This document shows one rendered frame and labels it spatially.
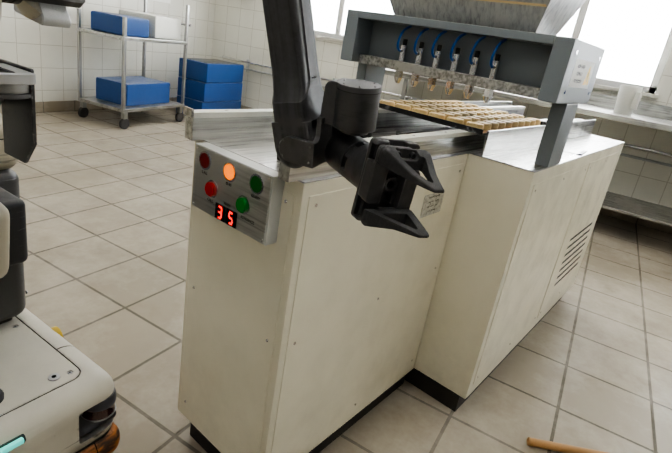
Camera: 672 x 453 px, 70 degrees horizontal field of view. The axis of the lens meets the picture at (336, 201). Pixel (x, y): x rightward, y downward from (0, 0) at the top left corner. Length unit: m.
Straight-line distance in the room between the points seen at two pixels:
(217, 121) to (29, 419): 0.72
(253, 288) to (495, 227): 0.73
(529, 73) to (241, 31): 4.96
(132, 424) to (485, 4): 1.52
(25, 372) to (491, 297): 1.20
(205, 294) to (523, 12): 1.10
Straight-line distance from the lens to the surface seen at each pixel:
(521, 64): 1.49
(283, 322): 1.00
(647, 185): 4.74
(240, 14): 6.18
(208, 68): 5.36
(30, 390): 1.29
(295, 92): 0.65
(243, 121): 1.14
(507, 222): 1.43
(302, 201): 0.89
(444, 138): 1.30
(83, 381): 1.29
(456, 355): 1.64
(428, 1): 1.61
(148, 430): 1.56
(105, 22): 4.84
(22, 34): 5.09
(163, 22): 5.01
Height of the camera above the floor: 1.10
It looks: 19 degrees down
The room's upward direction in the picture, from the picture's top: 10 degrees clockwise
